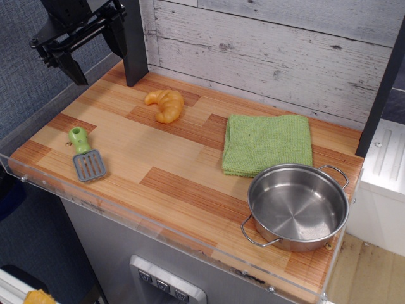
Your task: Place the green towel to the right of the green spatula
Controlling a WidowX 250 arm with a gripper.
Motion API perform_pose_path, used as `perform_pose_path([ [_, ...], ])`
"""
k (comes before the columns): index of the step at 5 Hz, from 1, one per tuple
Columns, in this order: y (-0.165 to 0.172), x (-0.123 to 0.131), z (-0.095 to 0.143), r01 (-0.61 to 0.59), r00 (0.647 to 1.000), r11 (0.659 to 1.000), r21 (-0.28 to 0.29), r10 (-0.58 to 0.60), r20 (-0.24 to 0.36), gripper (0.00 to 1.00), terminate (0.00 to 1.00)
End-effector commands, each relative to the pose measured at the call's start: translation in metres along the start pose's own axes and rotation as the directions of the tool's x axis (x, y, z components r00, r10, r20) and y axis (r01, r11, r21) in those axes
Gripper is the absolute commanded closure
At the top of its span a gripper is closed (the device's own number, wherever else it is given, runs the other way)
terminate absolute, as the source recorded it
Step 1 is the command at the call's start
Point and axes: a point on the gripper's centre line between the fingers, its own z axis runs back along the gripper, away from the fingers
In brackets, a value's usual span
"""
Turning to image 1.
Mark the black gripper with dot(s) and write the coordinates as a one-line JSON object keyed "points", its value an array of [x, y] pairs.
{"points": [[71, 24]]}

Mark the green cloth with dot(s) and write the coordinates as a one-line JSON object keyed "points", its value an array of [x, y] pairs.
{"points": [[253, 144]]}

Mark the silver pot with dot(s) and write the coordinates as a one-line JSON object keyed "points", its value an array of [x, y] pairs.
{"points": [[296, 207]]}

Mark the orange toy croissant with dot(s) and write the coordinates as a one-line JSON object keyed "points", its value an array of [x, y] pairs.
{"points": [[170, 104]]}

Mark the green grey toy spatula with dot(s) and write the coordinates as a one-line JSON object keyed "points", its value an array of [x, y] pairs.
{"points": [[88, 162]]}

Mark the silver button panel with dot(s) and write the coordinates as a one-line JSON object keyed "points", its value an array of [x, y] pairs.
{"points": [[165, 281]]}

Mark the yellow object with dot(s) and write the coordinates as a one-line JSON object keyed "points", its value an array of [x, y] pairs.
{"points": [[38, 297]]}

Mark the white box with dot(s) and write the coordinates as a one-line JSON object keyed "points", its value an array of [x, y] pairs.
{"points": [[377, 215]]}

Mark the clear acrylic guard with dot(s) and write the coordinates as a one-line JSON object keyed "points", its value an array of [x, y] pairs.
{"points": [[164, 196]]}

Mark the dark grey post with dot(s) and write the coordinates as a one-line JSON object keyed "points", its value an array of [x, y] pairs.
{"points": [[135, 62]]}

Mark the dark right post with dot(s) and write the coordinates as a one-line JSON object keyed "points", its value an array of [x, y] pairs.
{"points": [[386, 28]]}

